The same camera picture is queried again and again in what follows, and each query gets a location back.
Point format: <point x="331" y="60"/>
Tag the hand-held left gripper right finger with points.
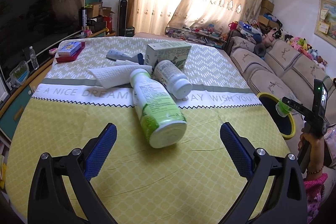
<point x="236" y="151"/>

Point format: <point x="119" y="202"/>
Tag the person's right hand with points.
<point x="316" y="150"/>

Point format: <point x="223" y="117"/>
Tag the black tube white lettering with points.
<point x="83" y="18"/>

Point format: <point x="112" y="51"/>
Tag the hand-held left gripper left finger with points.
<point x="101" y="153"/>

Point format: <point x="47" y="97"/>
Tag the black bin with yellow rim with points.
<point x="273" y="119"/>

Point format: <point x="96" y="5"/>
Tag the cluttered glass coffee table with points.
<point x="194" y="36"/>

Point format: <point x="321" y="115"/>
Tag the small white capped bottle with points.
<point x="170" y="77"/>

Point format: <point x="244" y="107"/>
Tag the white paper towel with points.
<point x="113" y="74"/>

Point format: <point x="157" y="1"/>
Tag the black box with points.
<point x="95" y="25"/>

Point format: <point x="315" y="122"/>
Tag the teal yellow television cabinet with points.
<point x="10" y="113"/>

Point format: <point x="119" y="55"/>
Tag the framed wall picture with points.
<point x="325" y="19"/>

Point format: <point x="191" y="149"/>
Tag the large curved black television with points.
<point x="39" y="16"/>

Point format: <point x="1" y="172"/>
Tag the open cardboard boxes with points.
<point x="99" y="11"/>

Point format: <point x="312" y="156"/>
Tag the red and blue book stack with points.
<point x="68" y="58"/>

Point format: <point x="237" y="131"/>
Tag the pile of plush toys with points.
<point x="302" y="45"/>

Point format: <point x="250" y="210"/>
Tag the blue card box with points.
<point x="68" y="48"/>

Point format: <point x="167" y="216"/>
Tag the clear green plastic cup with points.
<point x="283" y="108"/>

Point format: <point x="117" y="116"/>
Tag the small pink object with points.
<point x="53" y="51"/>

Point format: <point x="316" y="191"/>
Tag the person's right forearm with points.
<point x="316" y="187"/>

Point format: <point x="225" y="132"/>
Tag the stack of cardboard boxes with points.
<point x="266" y="11"/>

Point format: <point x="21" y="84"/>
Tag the clear glass dish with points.
<point x="19" y="74"/>

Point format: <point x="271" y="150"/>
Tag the green white carton box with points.
<point x="168" y="53"/>

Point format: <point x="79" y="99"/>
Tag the grey blue remote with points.
<point x="118" y="55"/>

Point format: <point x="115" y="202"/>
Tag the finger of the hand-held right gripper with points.
<point x="302" y="109"/>

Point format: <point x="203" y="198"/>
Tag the small green box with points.
<point x="129" y="31"/>

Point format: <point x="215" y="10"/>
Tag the black white tower fan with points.
<point x="122" y="14"/>

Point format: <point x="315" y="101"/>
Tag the large green white bottle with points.
<point x="155" y="111"/>

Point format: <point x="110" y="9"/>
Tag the beige covered sofa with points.
<point x="275" y="74"/>

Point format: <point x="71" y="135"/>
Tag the yellow green patterned tablecloth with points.
<point x="78" y="134"/>

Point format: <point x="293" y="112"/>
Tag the floral floor mat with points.
<point x="147" y="35"/>

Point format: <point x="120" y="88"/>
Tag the clear water bottle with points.
<point x="34" y="60"/>

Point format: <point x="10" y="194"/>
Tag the blue star print bag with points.
<point x="246" y="28"/>

